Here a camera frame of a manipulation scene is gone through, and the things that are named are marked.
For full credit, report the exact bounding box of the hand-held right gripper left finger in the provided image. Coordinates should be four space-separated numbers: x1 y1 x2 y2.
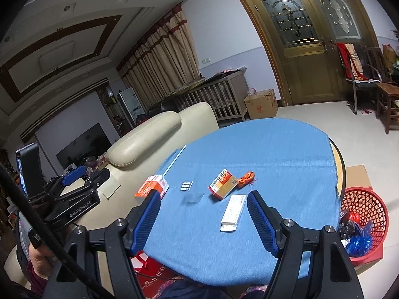
47 189 162 299

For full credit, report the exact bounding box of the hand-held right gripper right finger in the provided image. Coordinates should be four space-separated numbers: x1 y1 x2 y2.
247 190 365 299

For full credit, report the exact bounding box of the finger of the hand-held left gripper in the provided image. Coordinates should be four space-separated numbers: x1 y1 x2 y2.
61 166 86 186
84 168 111 190

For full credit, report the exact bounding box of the orange wrapper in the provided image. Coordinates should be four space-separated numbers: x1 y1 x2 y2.
237 171 259 189

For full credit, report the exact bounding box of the yellow and red box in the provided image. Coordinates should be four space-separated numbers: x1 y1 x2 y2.
208 169 239 200

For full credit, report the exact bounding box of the black plastic bag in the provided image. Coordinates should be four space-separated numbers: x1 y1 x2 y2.
338 210 359 240

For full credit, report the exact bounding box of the blue plastic bag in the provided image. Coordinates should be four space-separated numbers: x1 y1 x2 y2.
346 221 375 257

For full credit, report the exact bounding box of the red plastic basket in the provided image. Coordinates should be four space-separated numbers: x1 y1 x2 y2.
338 187 390 267

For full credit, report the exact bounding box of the person's left hand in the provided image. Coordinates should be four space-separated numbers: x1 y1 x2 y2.
28 240 58 279

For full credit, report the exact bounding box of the black television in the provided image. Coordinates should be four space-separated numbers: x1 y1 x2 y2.
56 122 113 169

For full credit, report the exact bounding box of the orange and white box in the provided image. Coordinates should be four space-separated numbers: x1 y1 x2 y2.
135 175 170 200

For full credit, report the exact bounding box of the red shopping bag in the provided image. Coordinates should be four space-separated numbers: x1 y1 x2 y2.
129 252 175 299

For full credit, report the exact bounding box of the round table, blue cloth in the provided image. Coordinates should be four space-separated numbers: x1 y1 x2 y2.
142 118 342 287

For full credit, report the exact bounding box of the thin white stick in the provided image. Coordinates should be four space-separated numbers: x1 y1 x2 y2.
162 145 187 176

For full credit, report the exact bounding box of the beige leather sofa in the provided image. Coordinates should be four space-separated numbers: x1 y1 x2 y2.
0 101 220 287

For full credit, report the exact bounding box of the dark display cabinet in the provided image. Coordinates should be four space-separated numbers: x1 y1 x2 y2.
97 84 125 138

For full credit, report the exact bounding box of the white standing air conditioner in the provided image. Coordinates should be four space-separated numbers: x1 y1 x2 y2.
118 88 145 125

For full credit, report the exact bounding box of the round wooden table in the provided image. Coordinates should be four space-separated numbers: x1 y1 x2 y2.
329 137 347 200

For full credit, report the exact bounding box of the rectangular ceiling light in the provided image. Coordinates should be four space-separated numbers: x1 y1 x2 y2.
39 39 75 75

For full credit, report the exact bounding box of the wooden baby crib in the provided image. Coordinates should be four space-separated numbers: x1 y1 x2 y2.
165 66 250 122

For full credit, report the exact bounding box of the beige curtain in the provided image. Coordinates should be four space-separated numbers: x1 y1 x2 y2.
117 2 201 116

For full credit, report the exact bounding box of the wooden double door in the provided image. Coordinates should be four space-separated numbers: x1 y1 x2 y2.
224 0 379 106

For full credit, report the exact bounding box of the brown wooden stool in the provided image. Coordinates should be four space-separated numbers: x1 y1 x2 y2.
375 82 399 134

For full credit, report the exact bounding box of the red striped cloth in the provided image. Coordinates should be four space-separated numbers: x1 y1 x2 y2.
336 42 373 81

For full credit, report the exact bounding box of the dark wooden armchair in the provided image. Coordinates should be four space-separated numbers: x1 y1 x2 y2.
364 46 393 81

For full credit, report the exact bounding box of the small brown cardboard box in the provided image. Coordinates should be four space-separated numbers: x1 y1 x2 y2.
383 44 398 66

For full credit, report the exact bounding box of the thick black cable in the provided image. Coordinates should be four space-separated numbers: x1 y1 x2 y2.
0 163 113 299

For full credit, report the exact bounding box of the metal frame chair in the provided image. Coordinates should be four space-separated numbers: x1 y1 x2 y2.
335 42 396 114

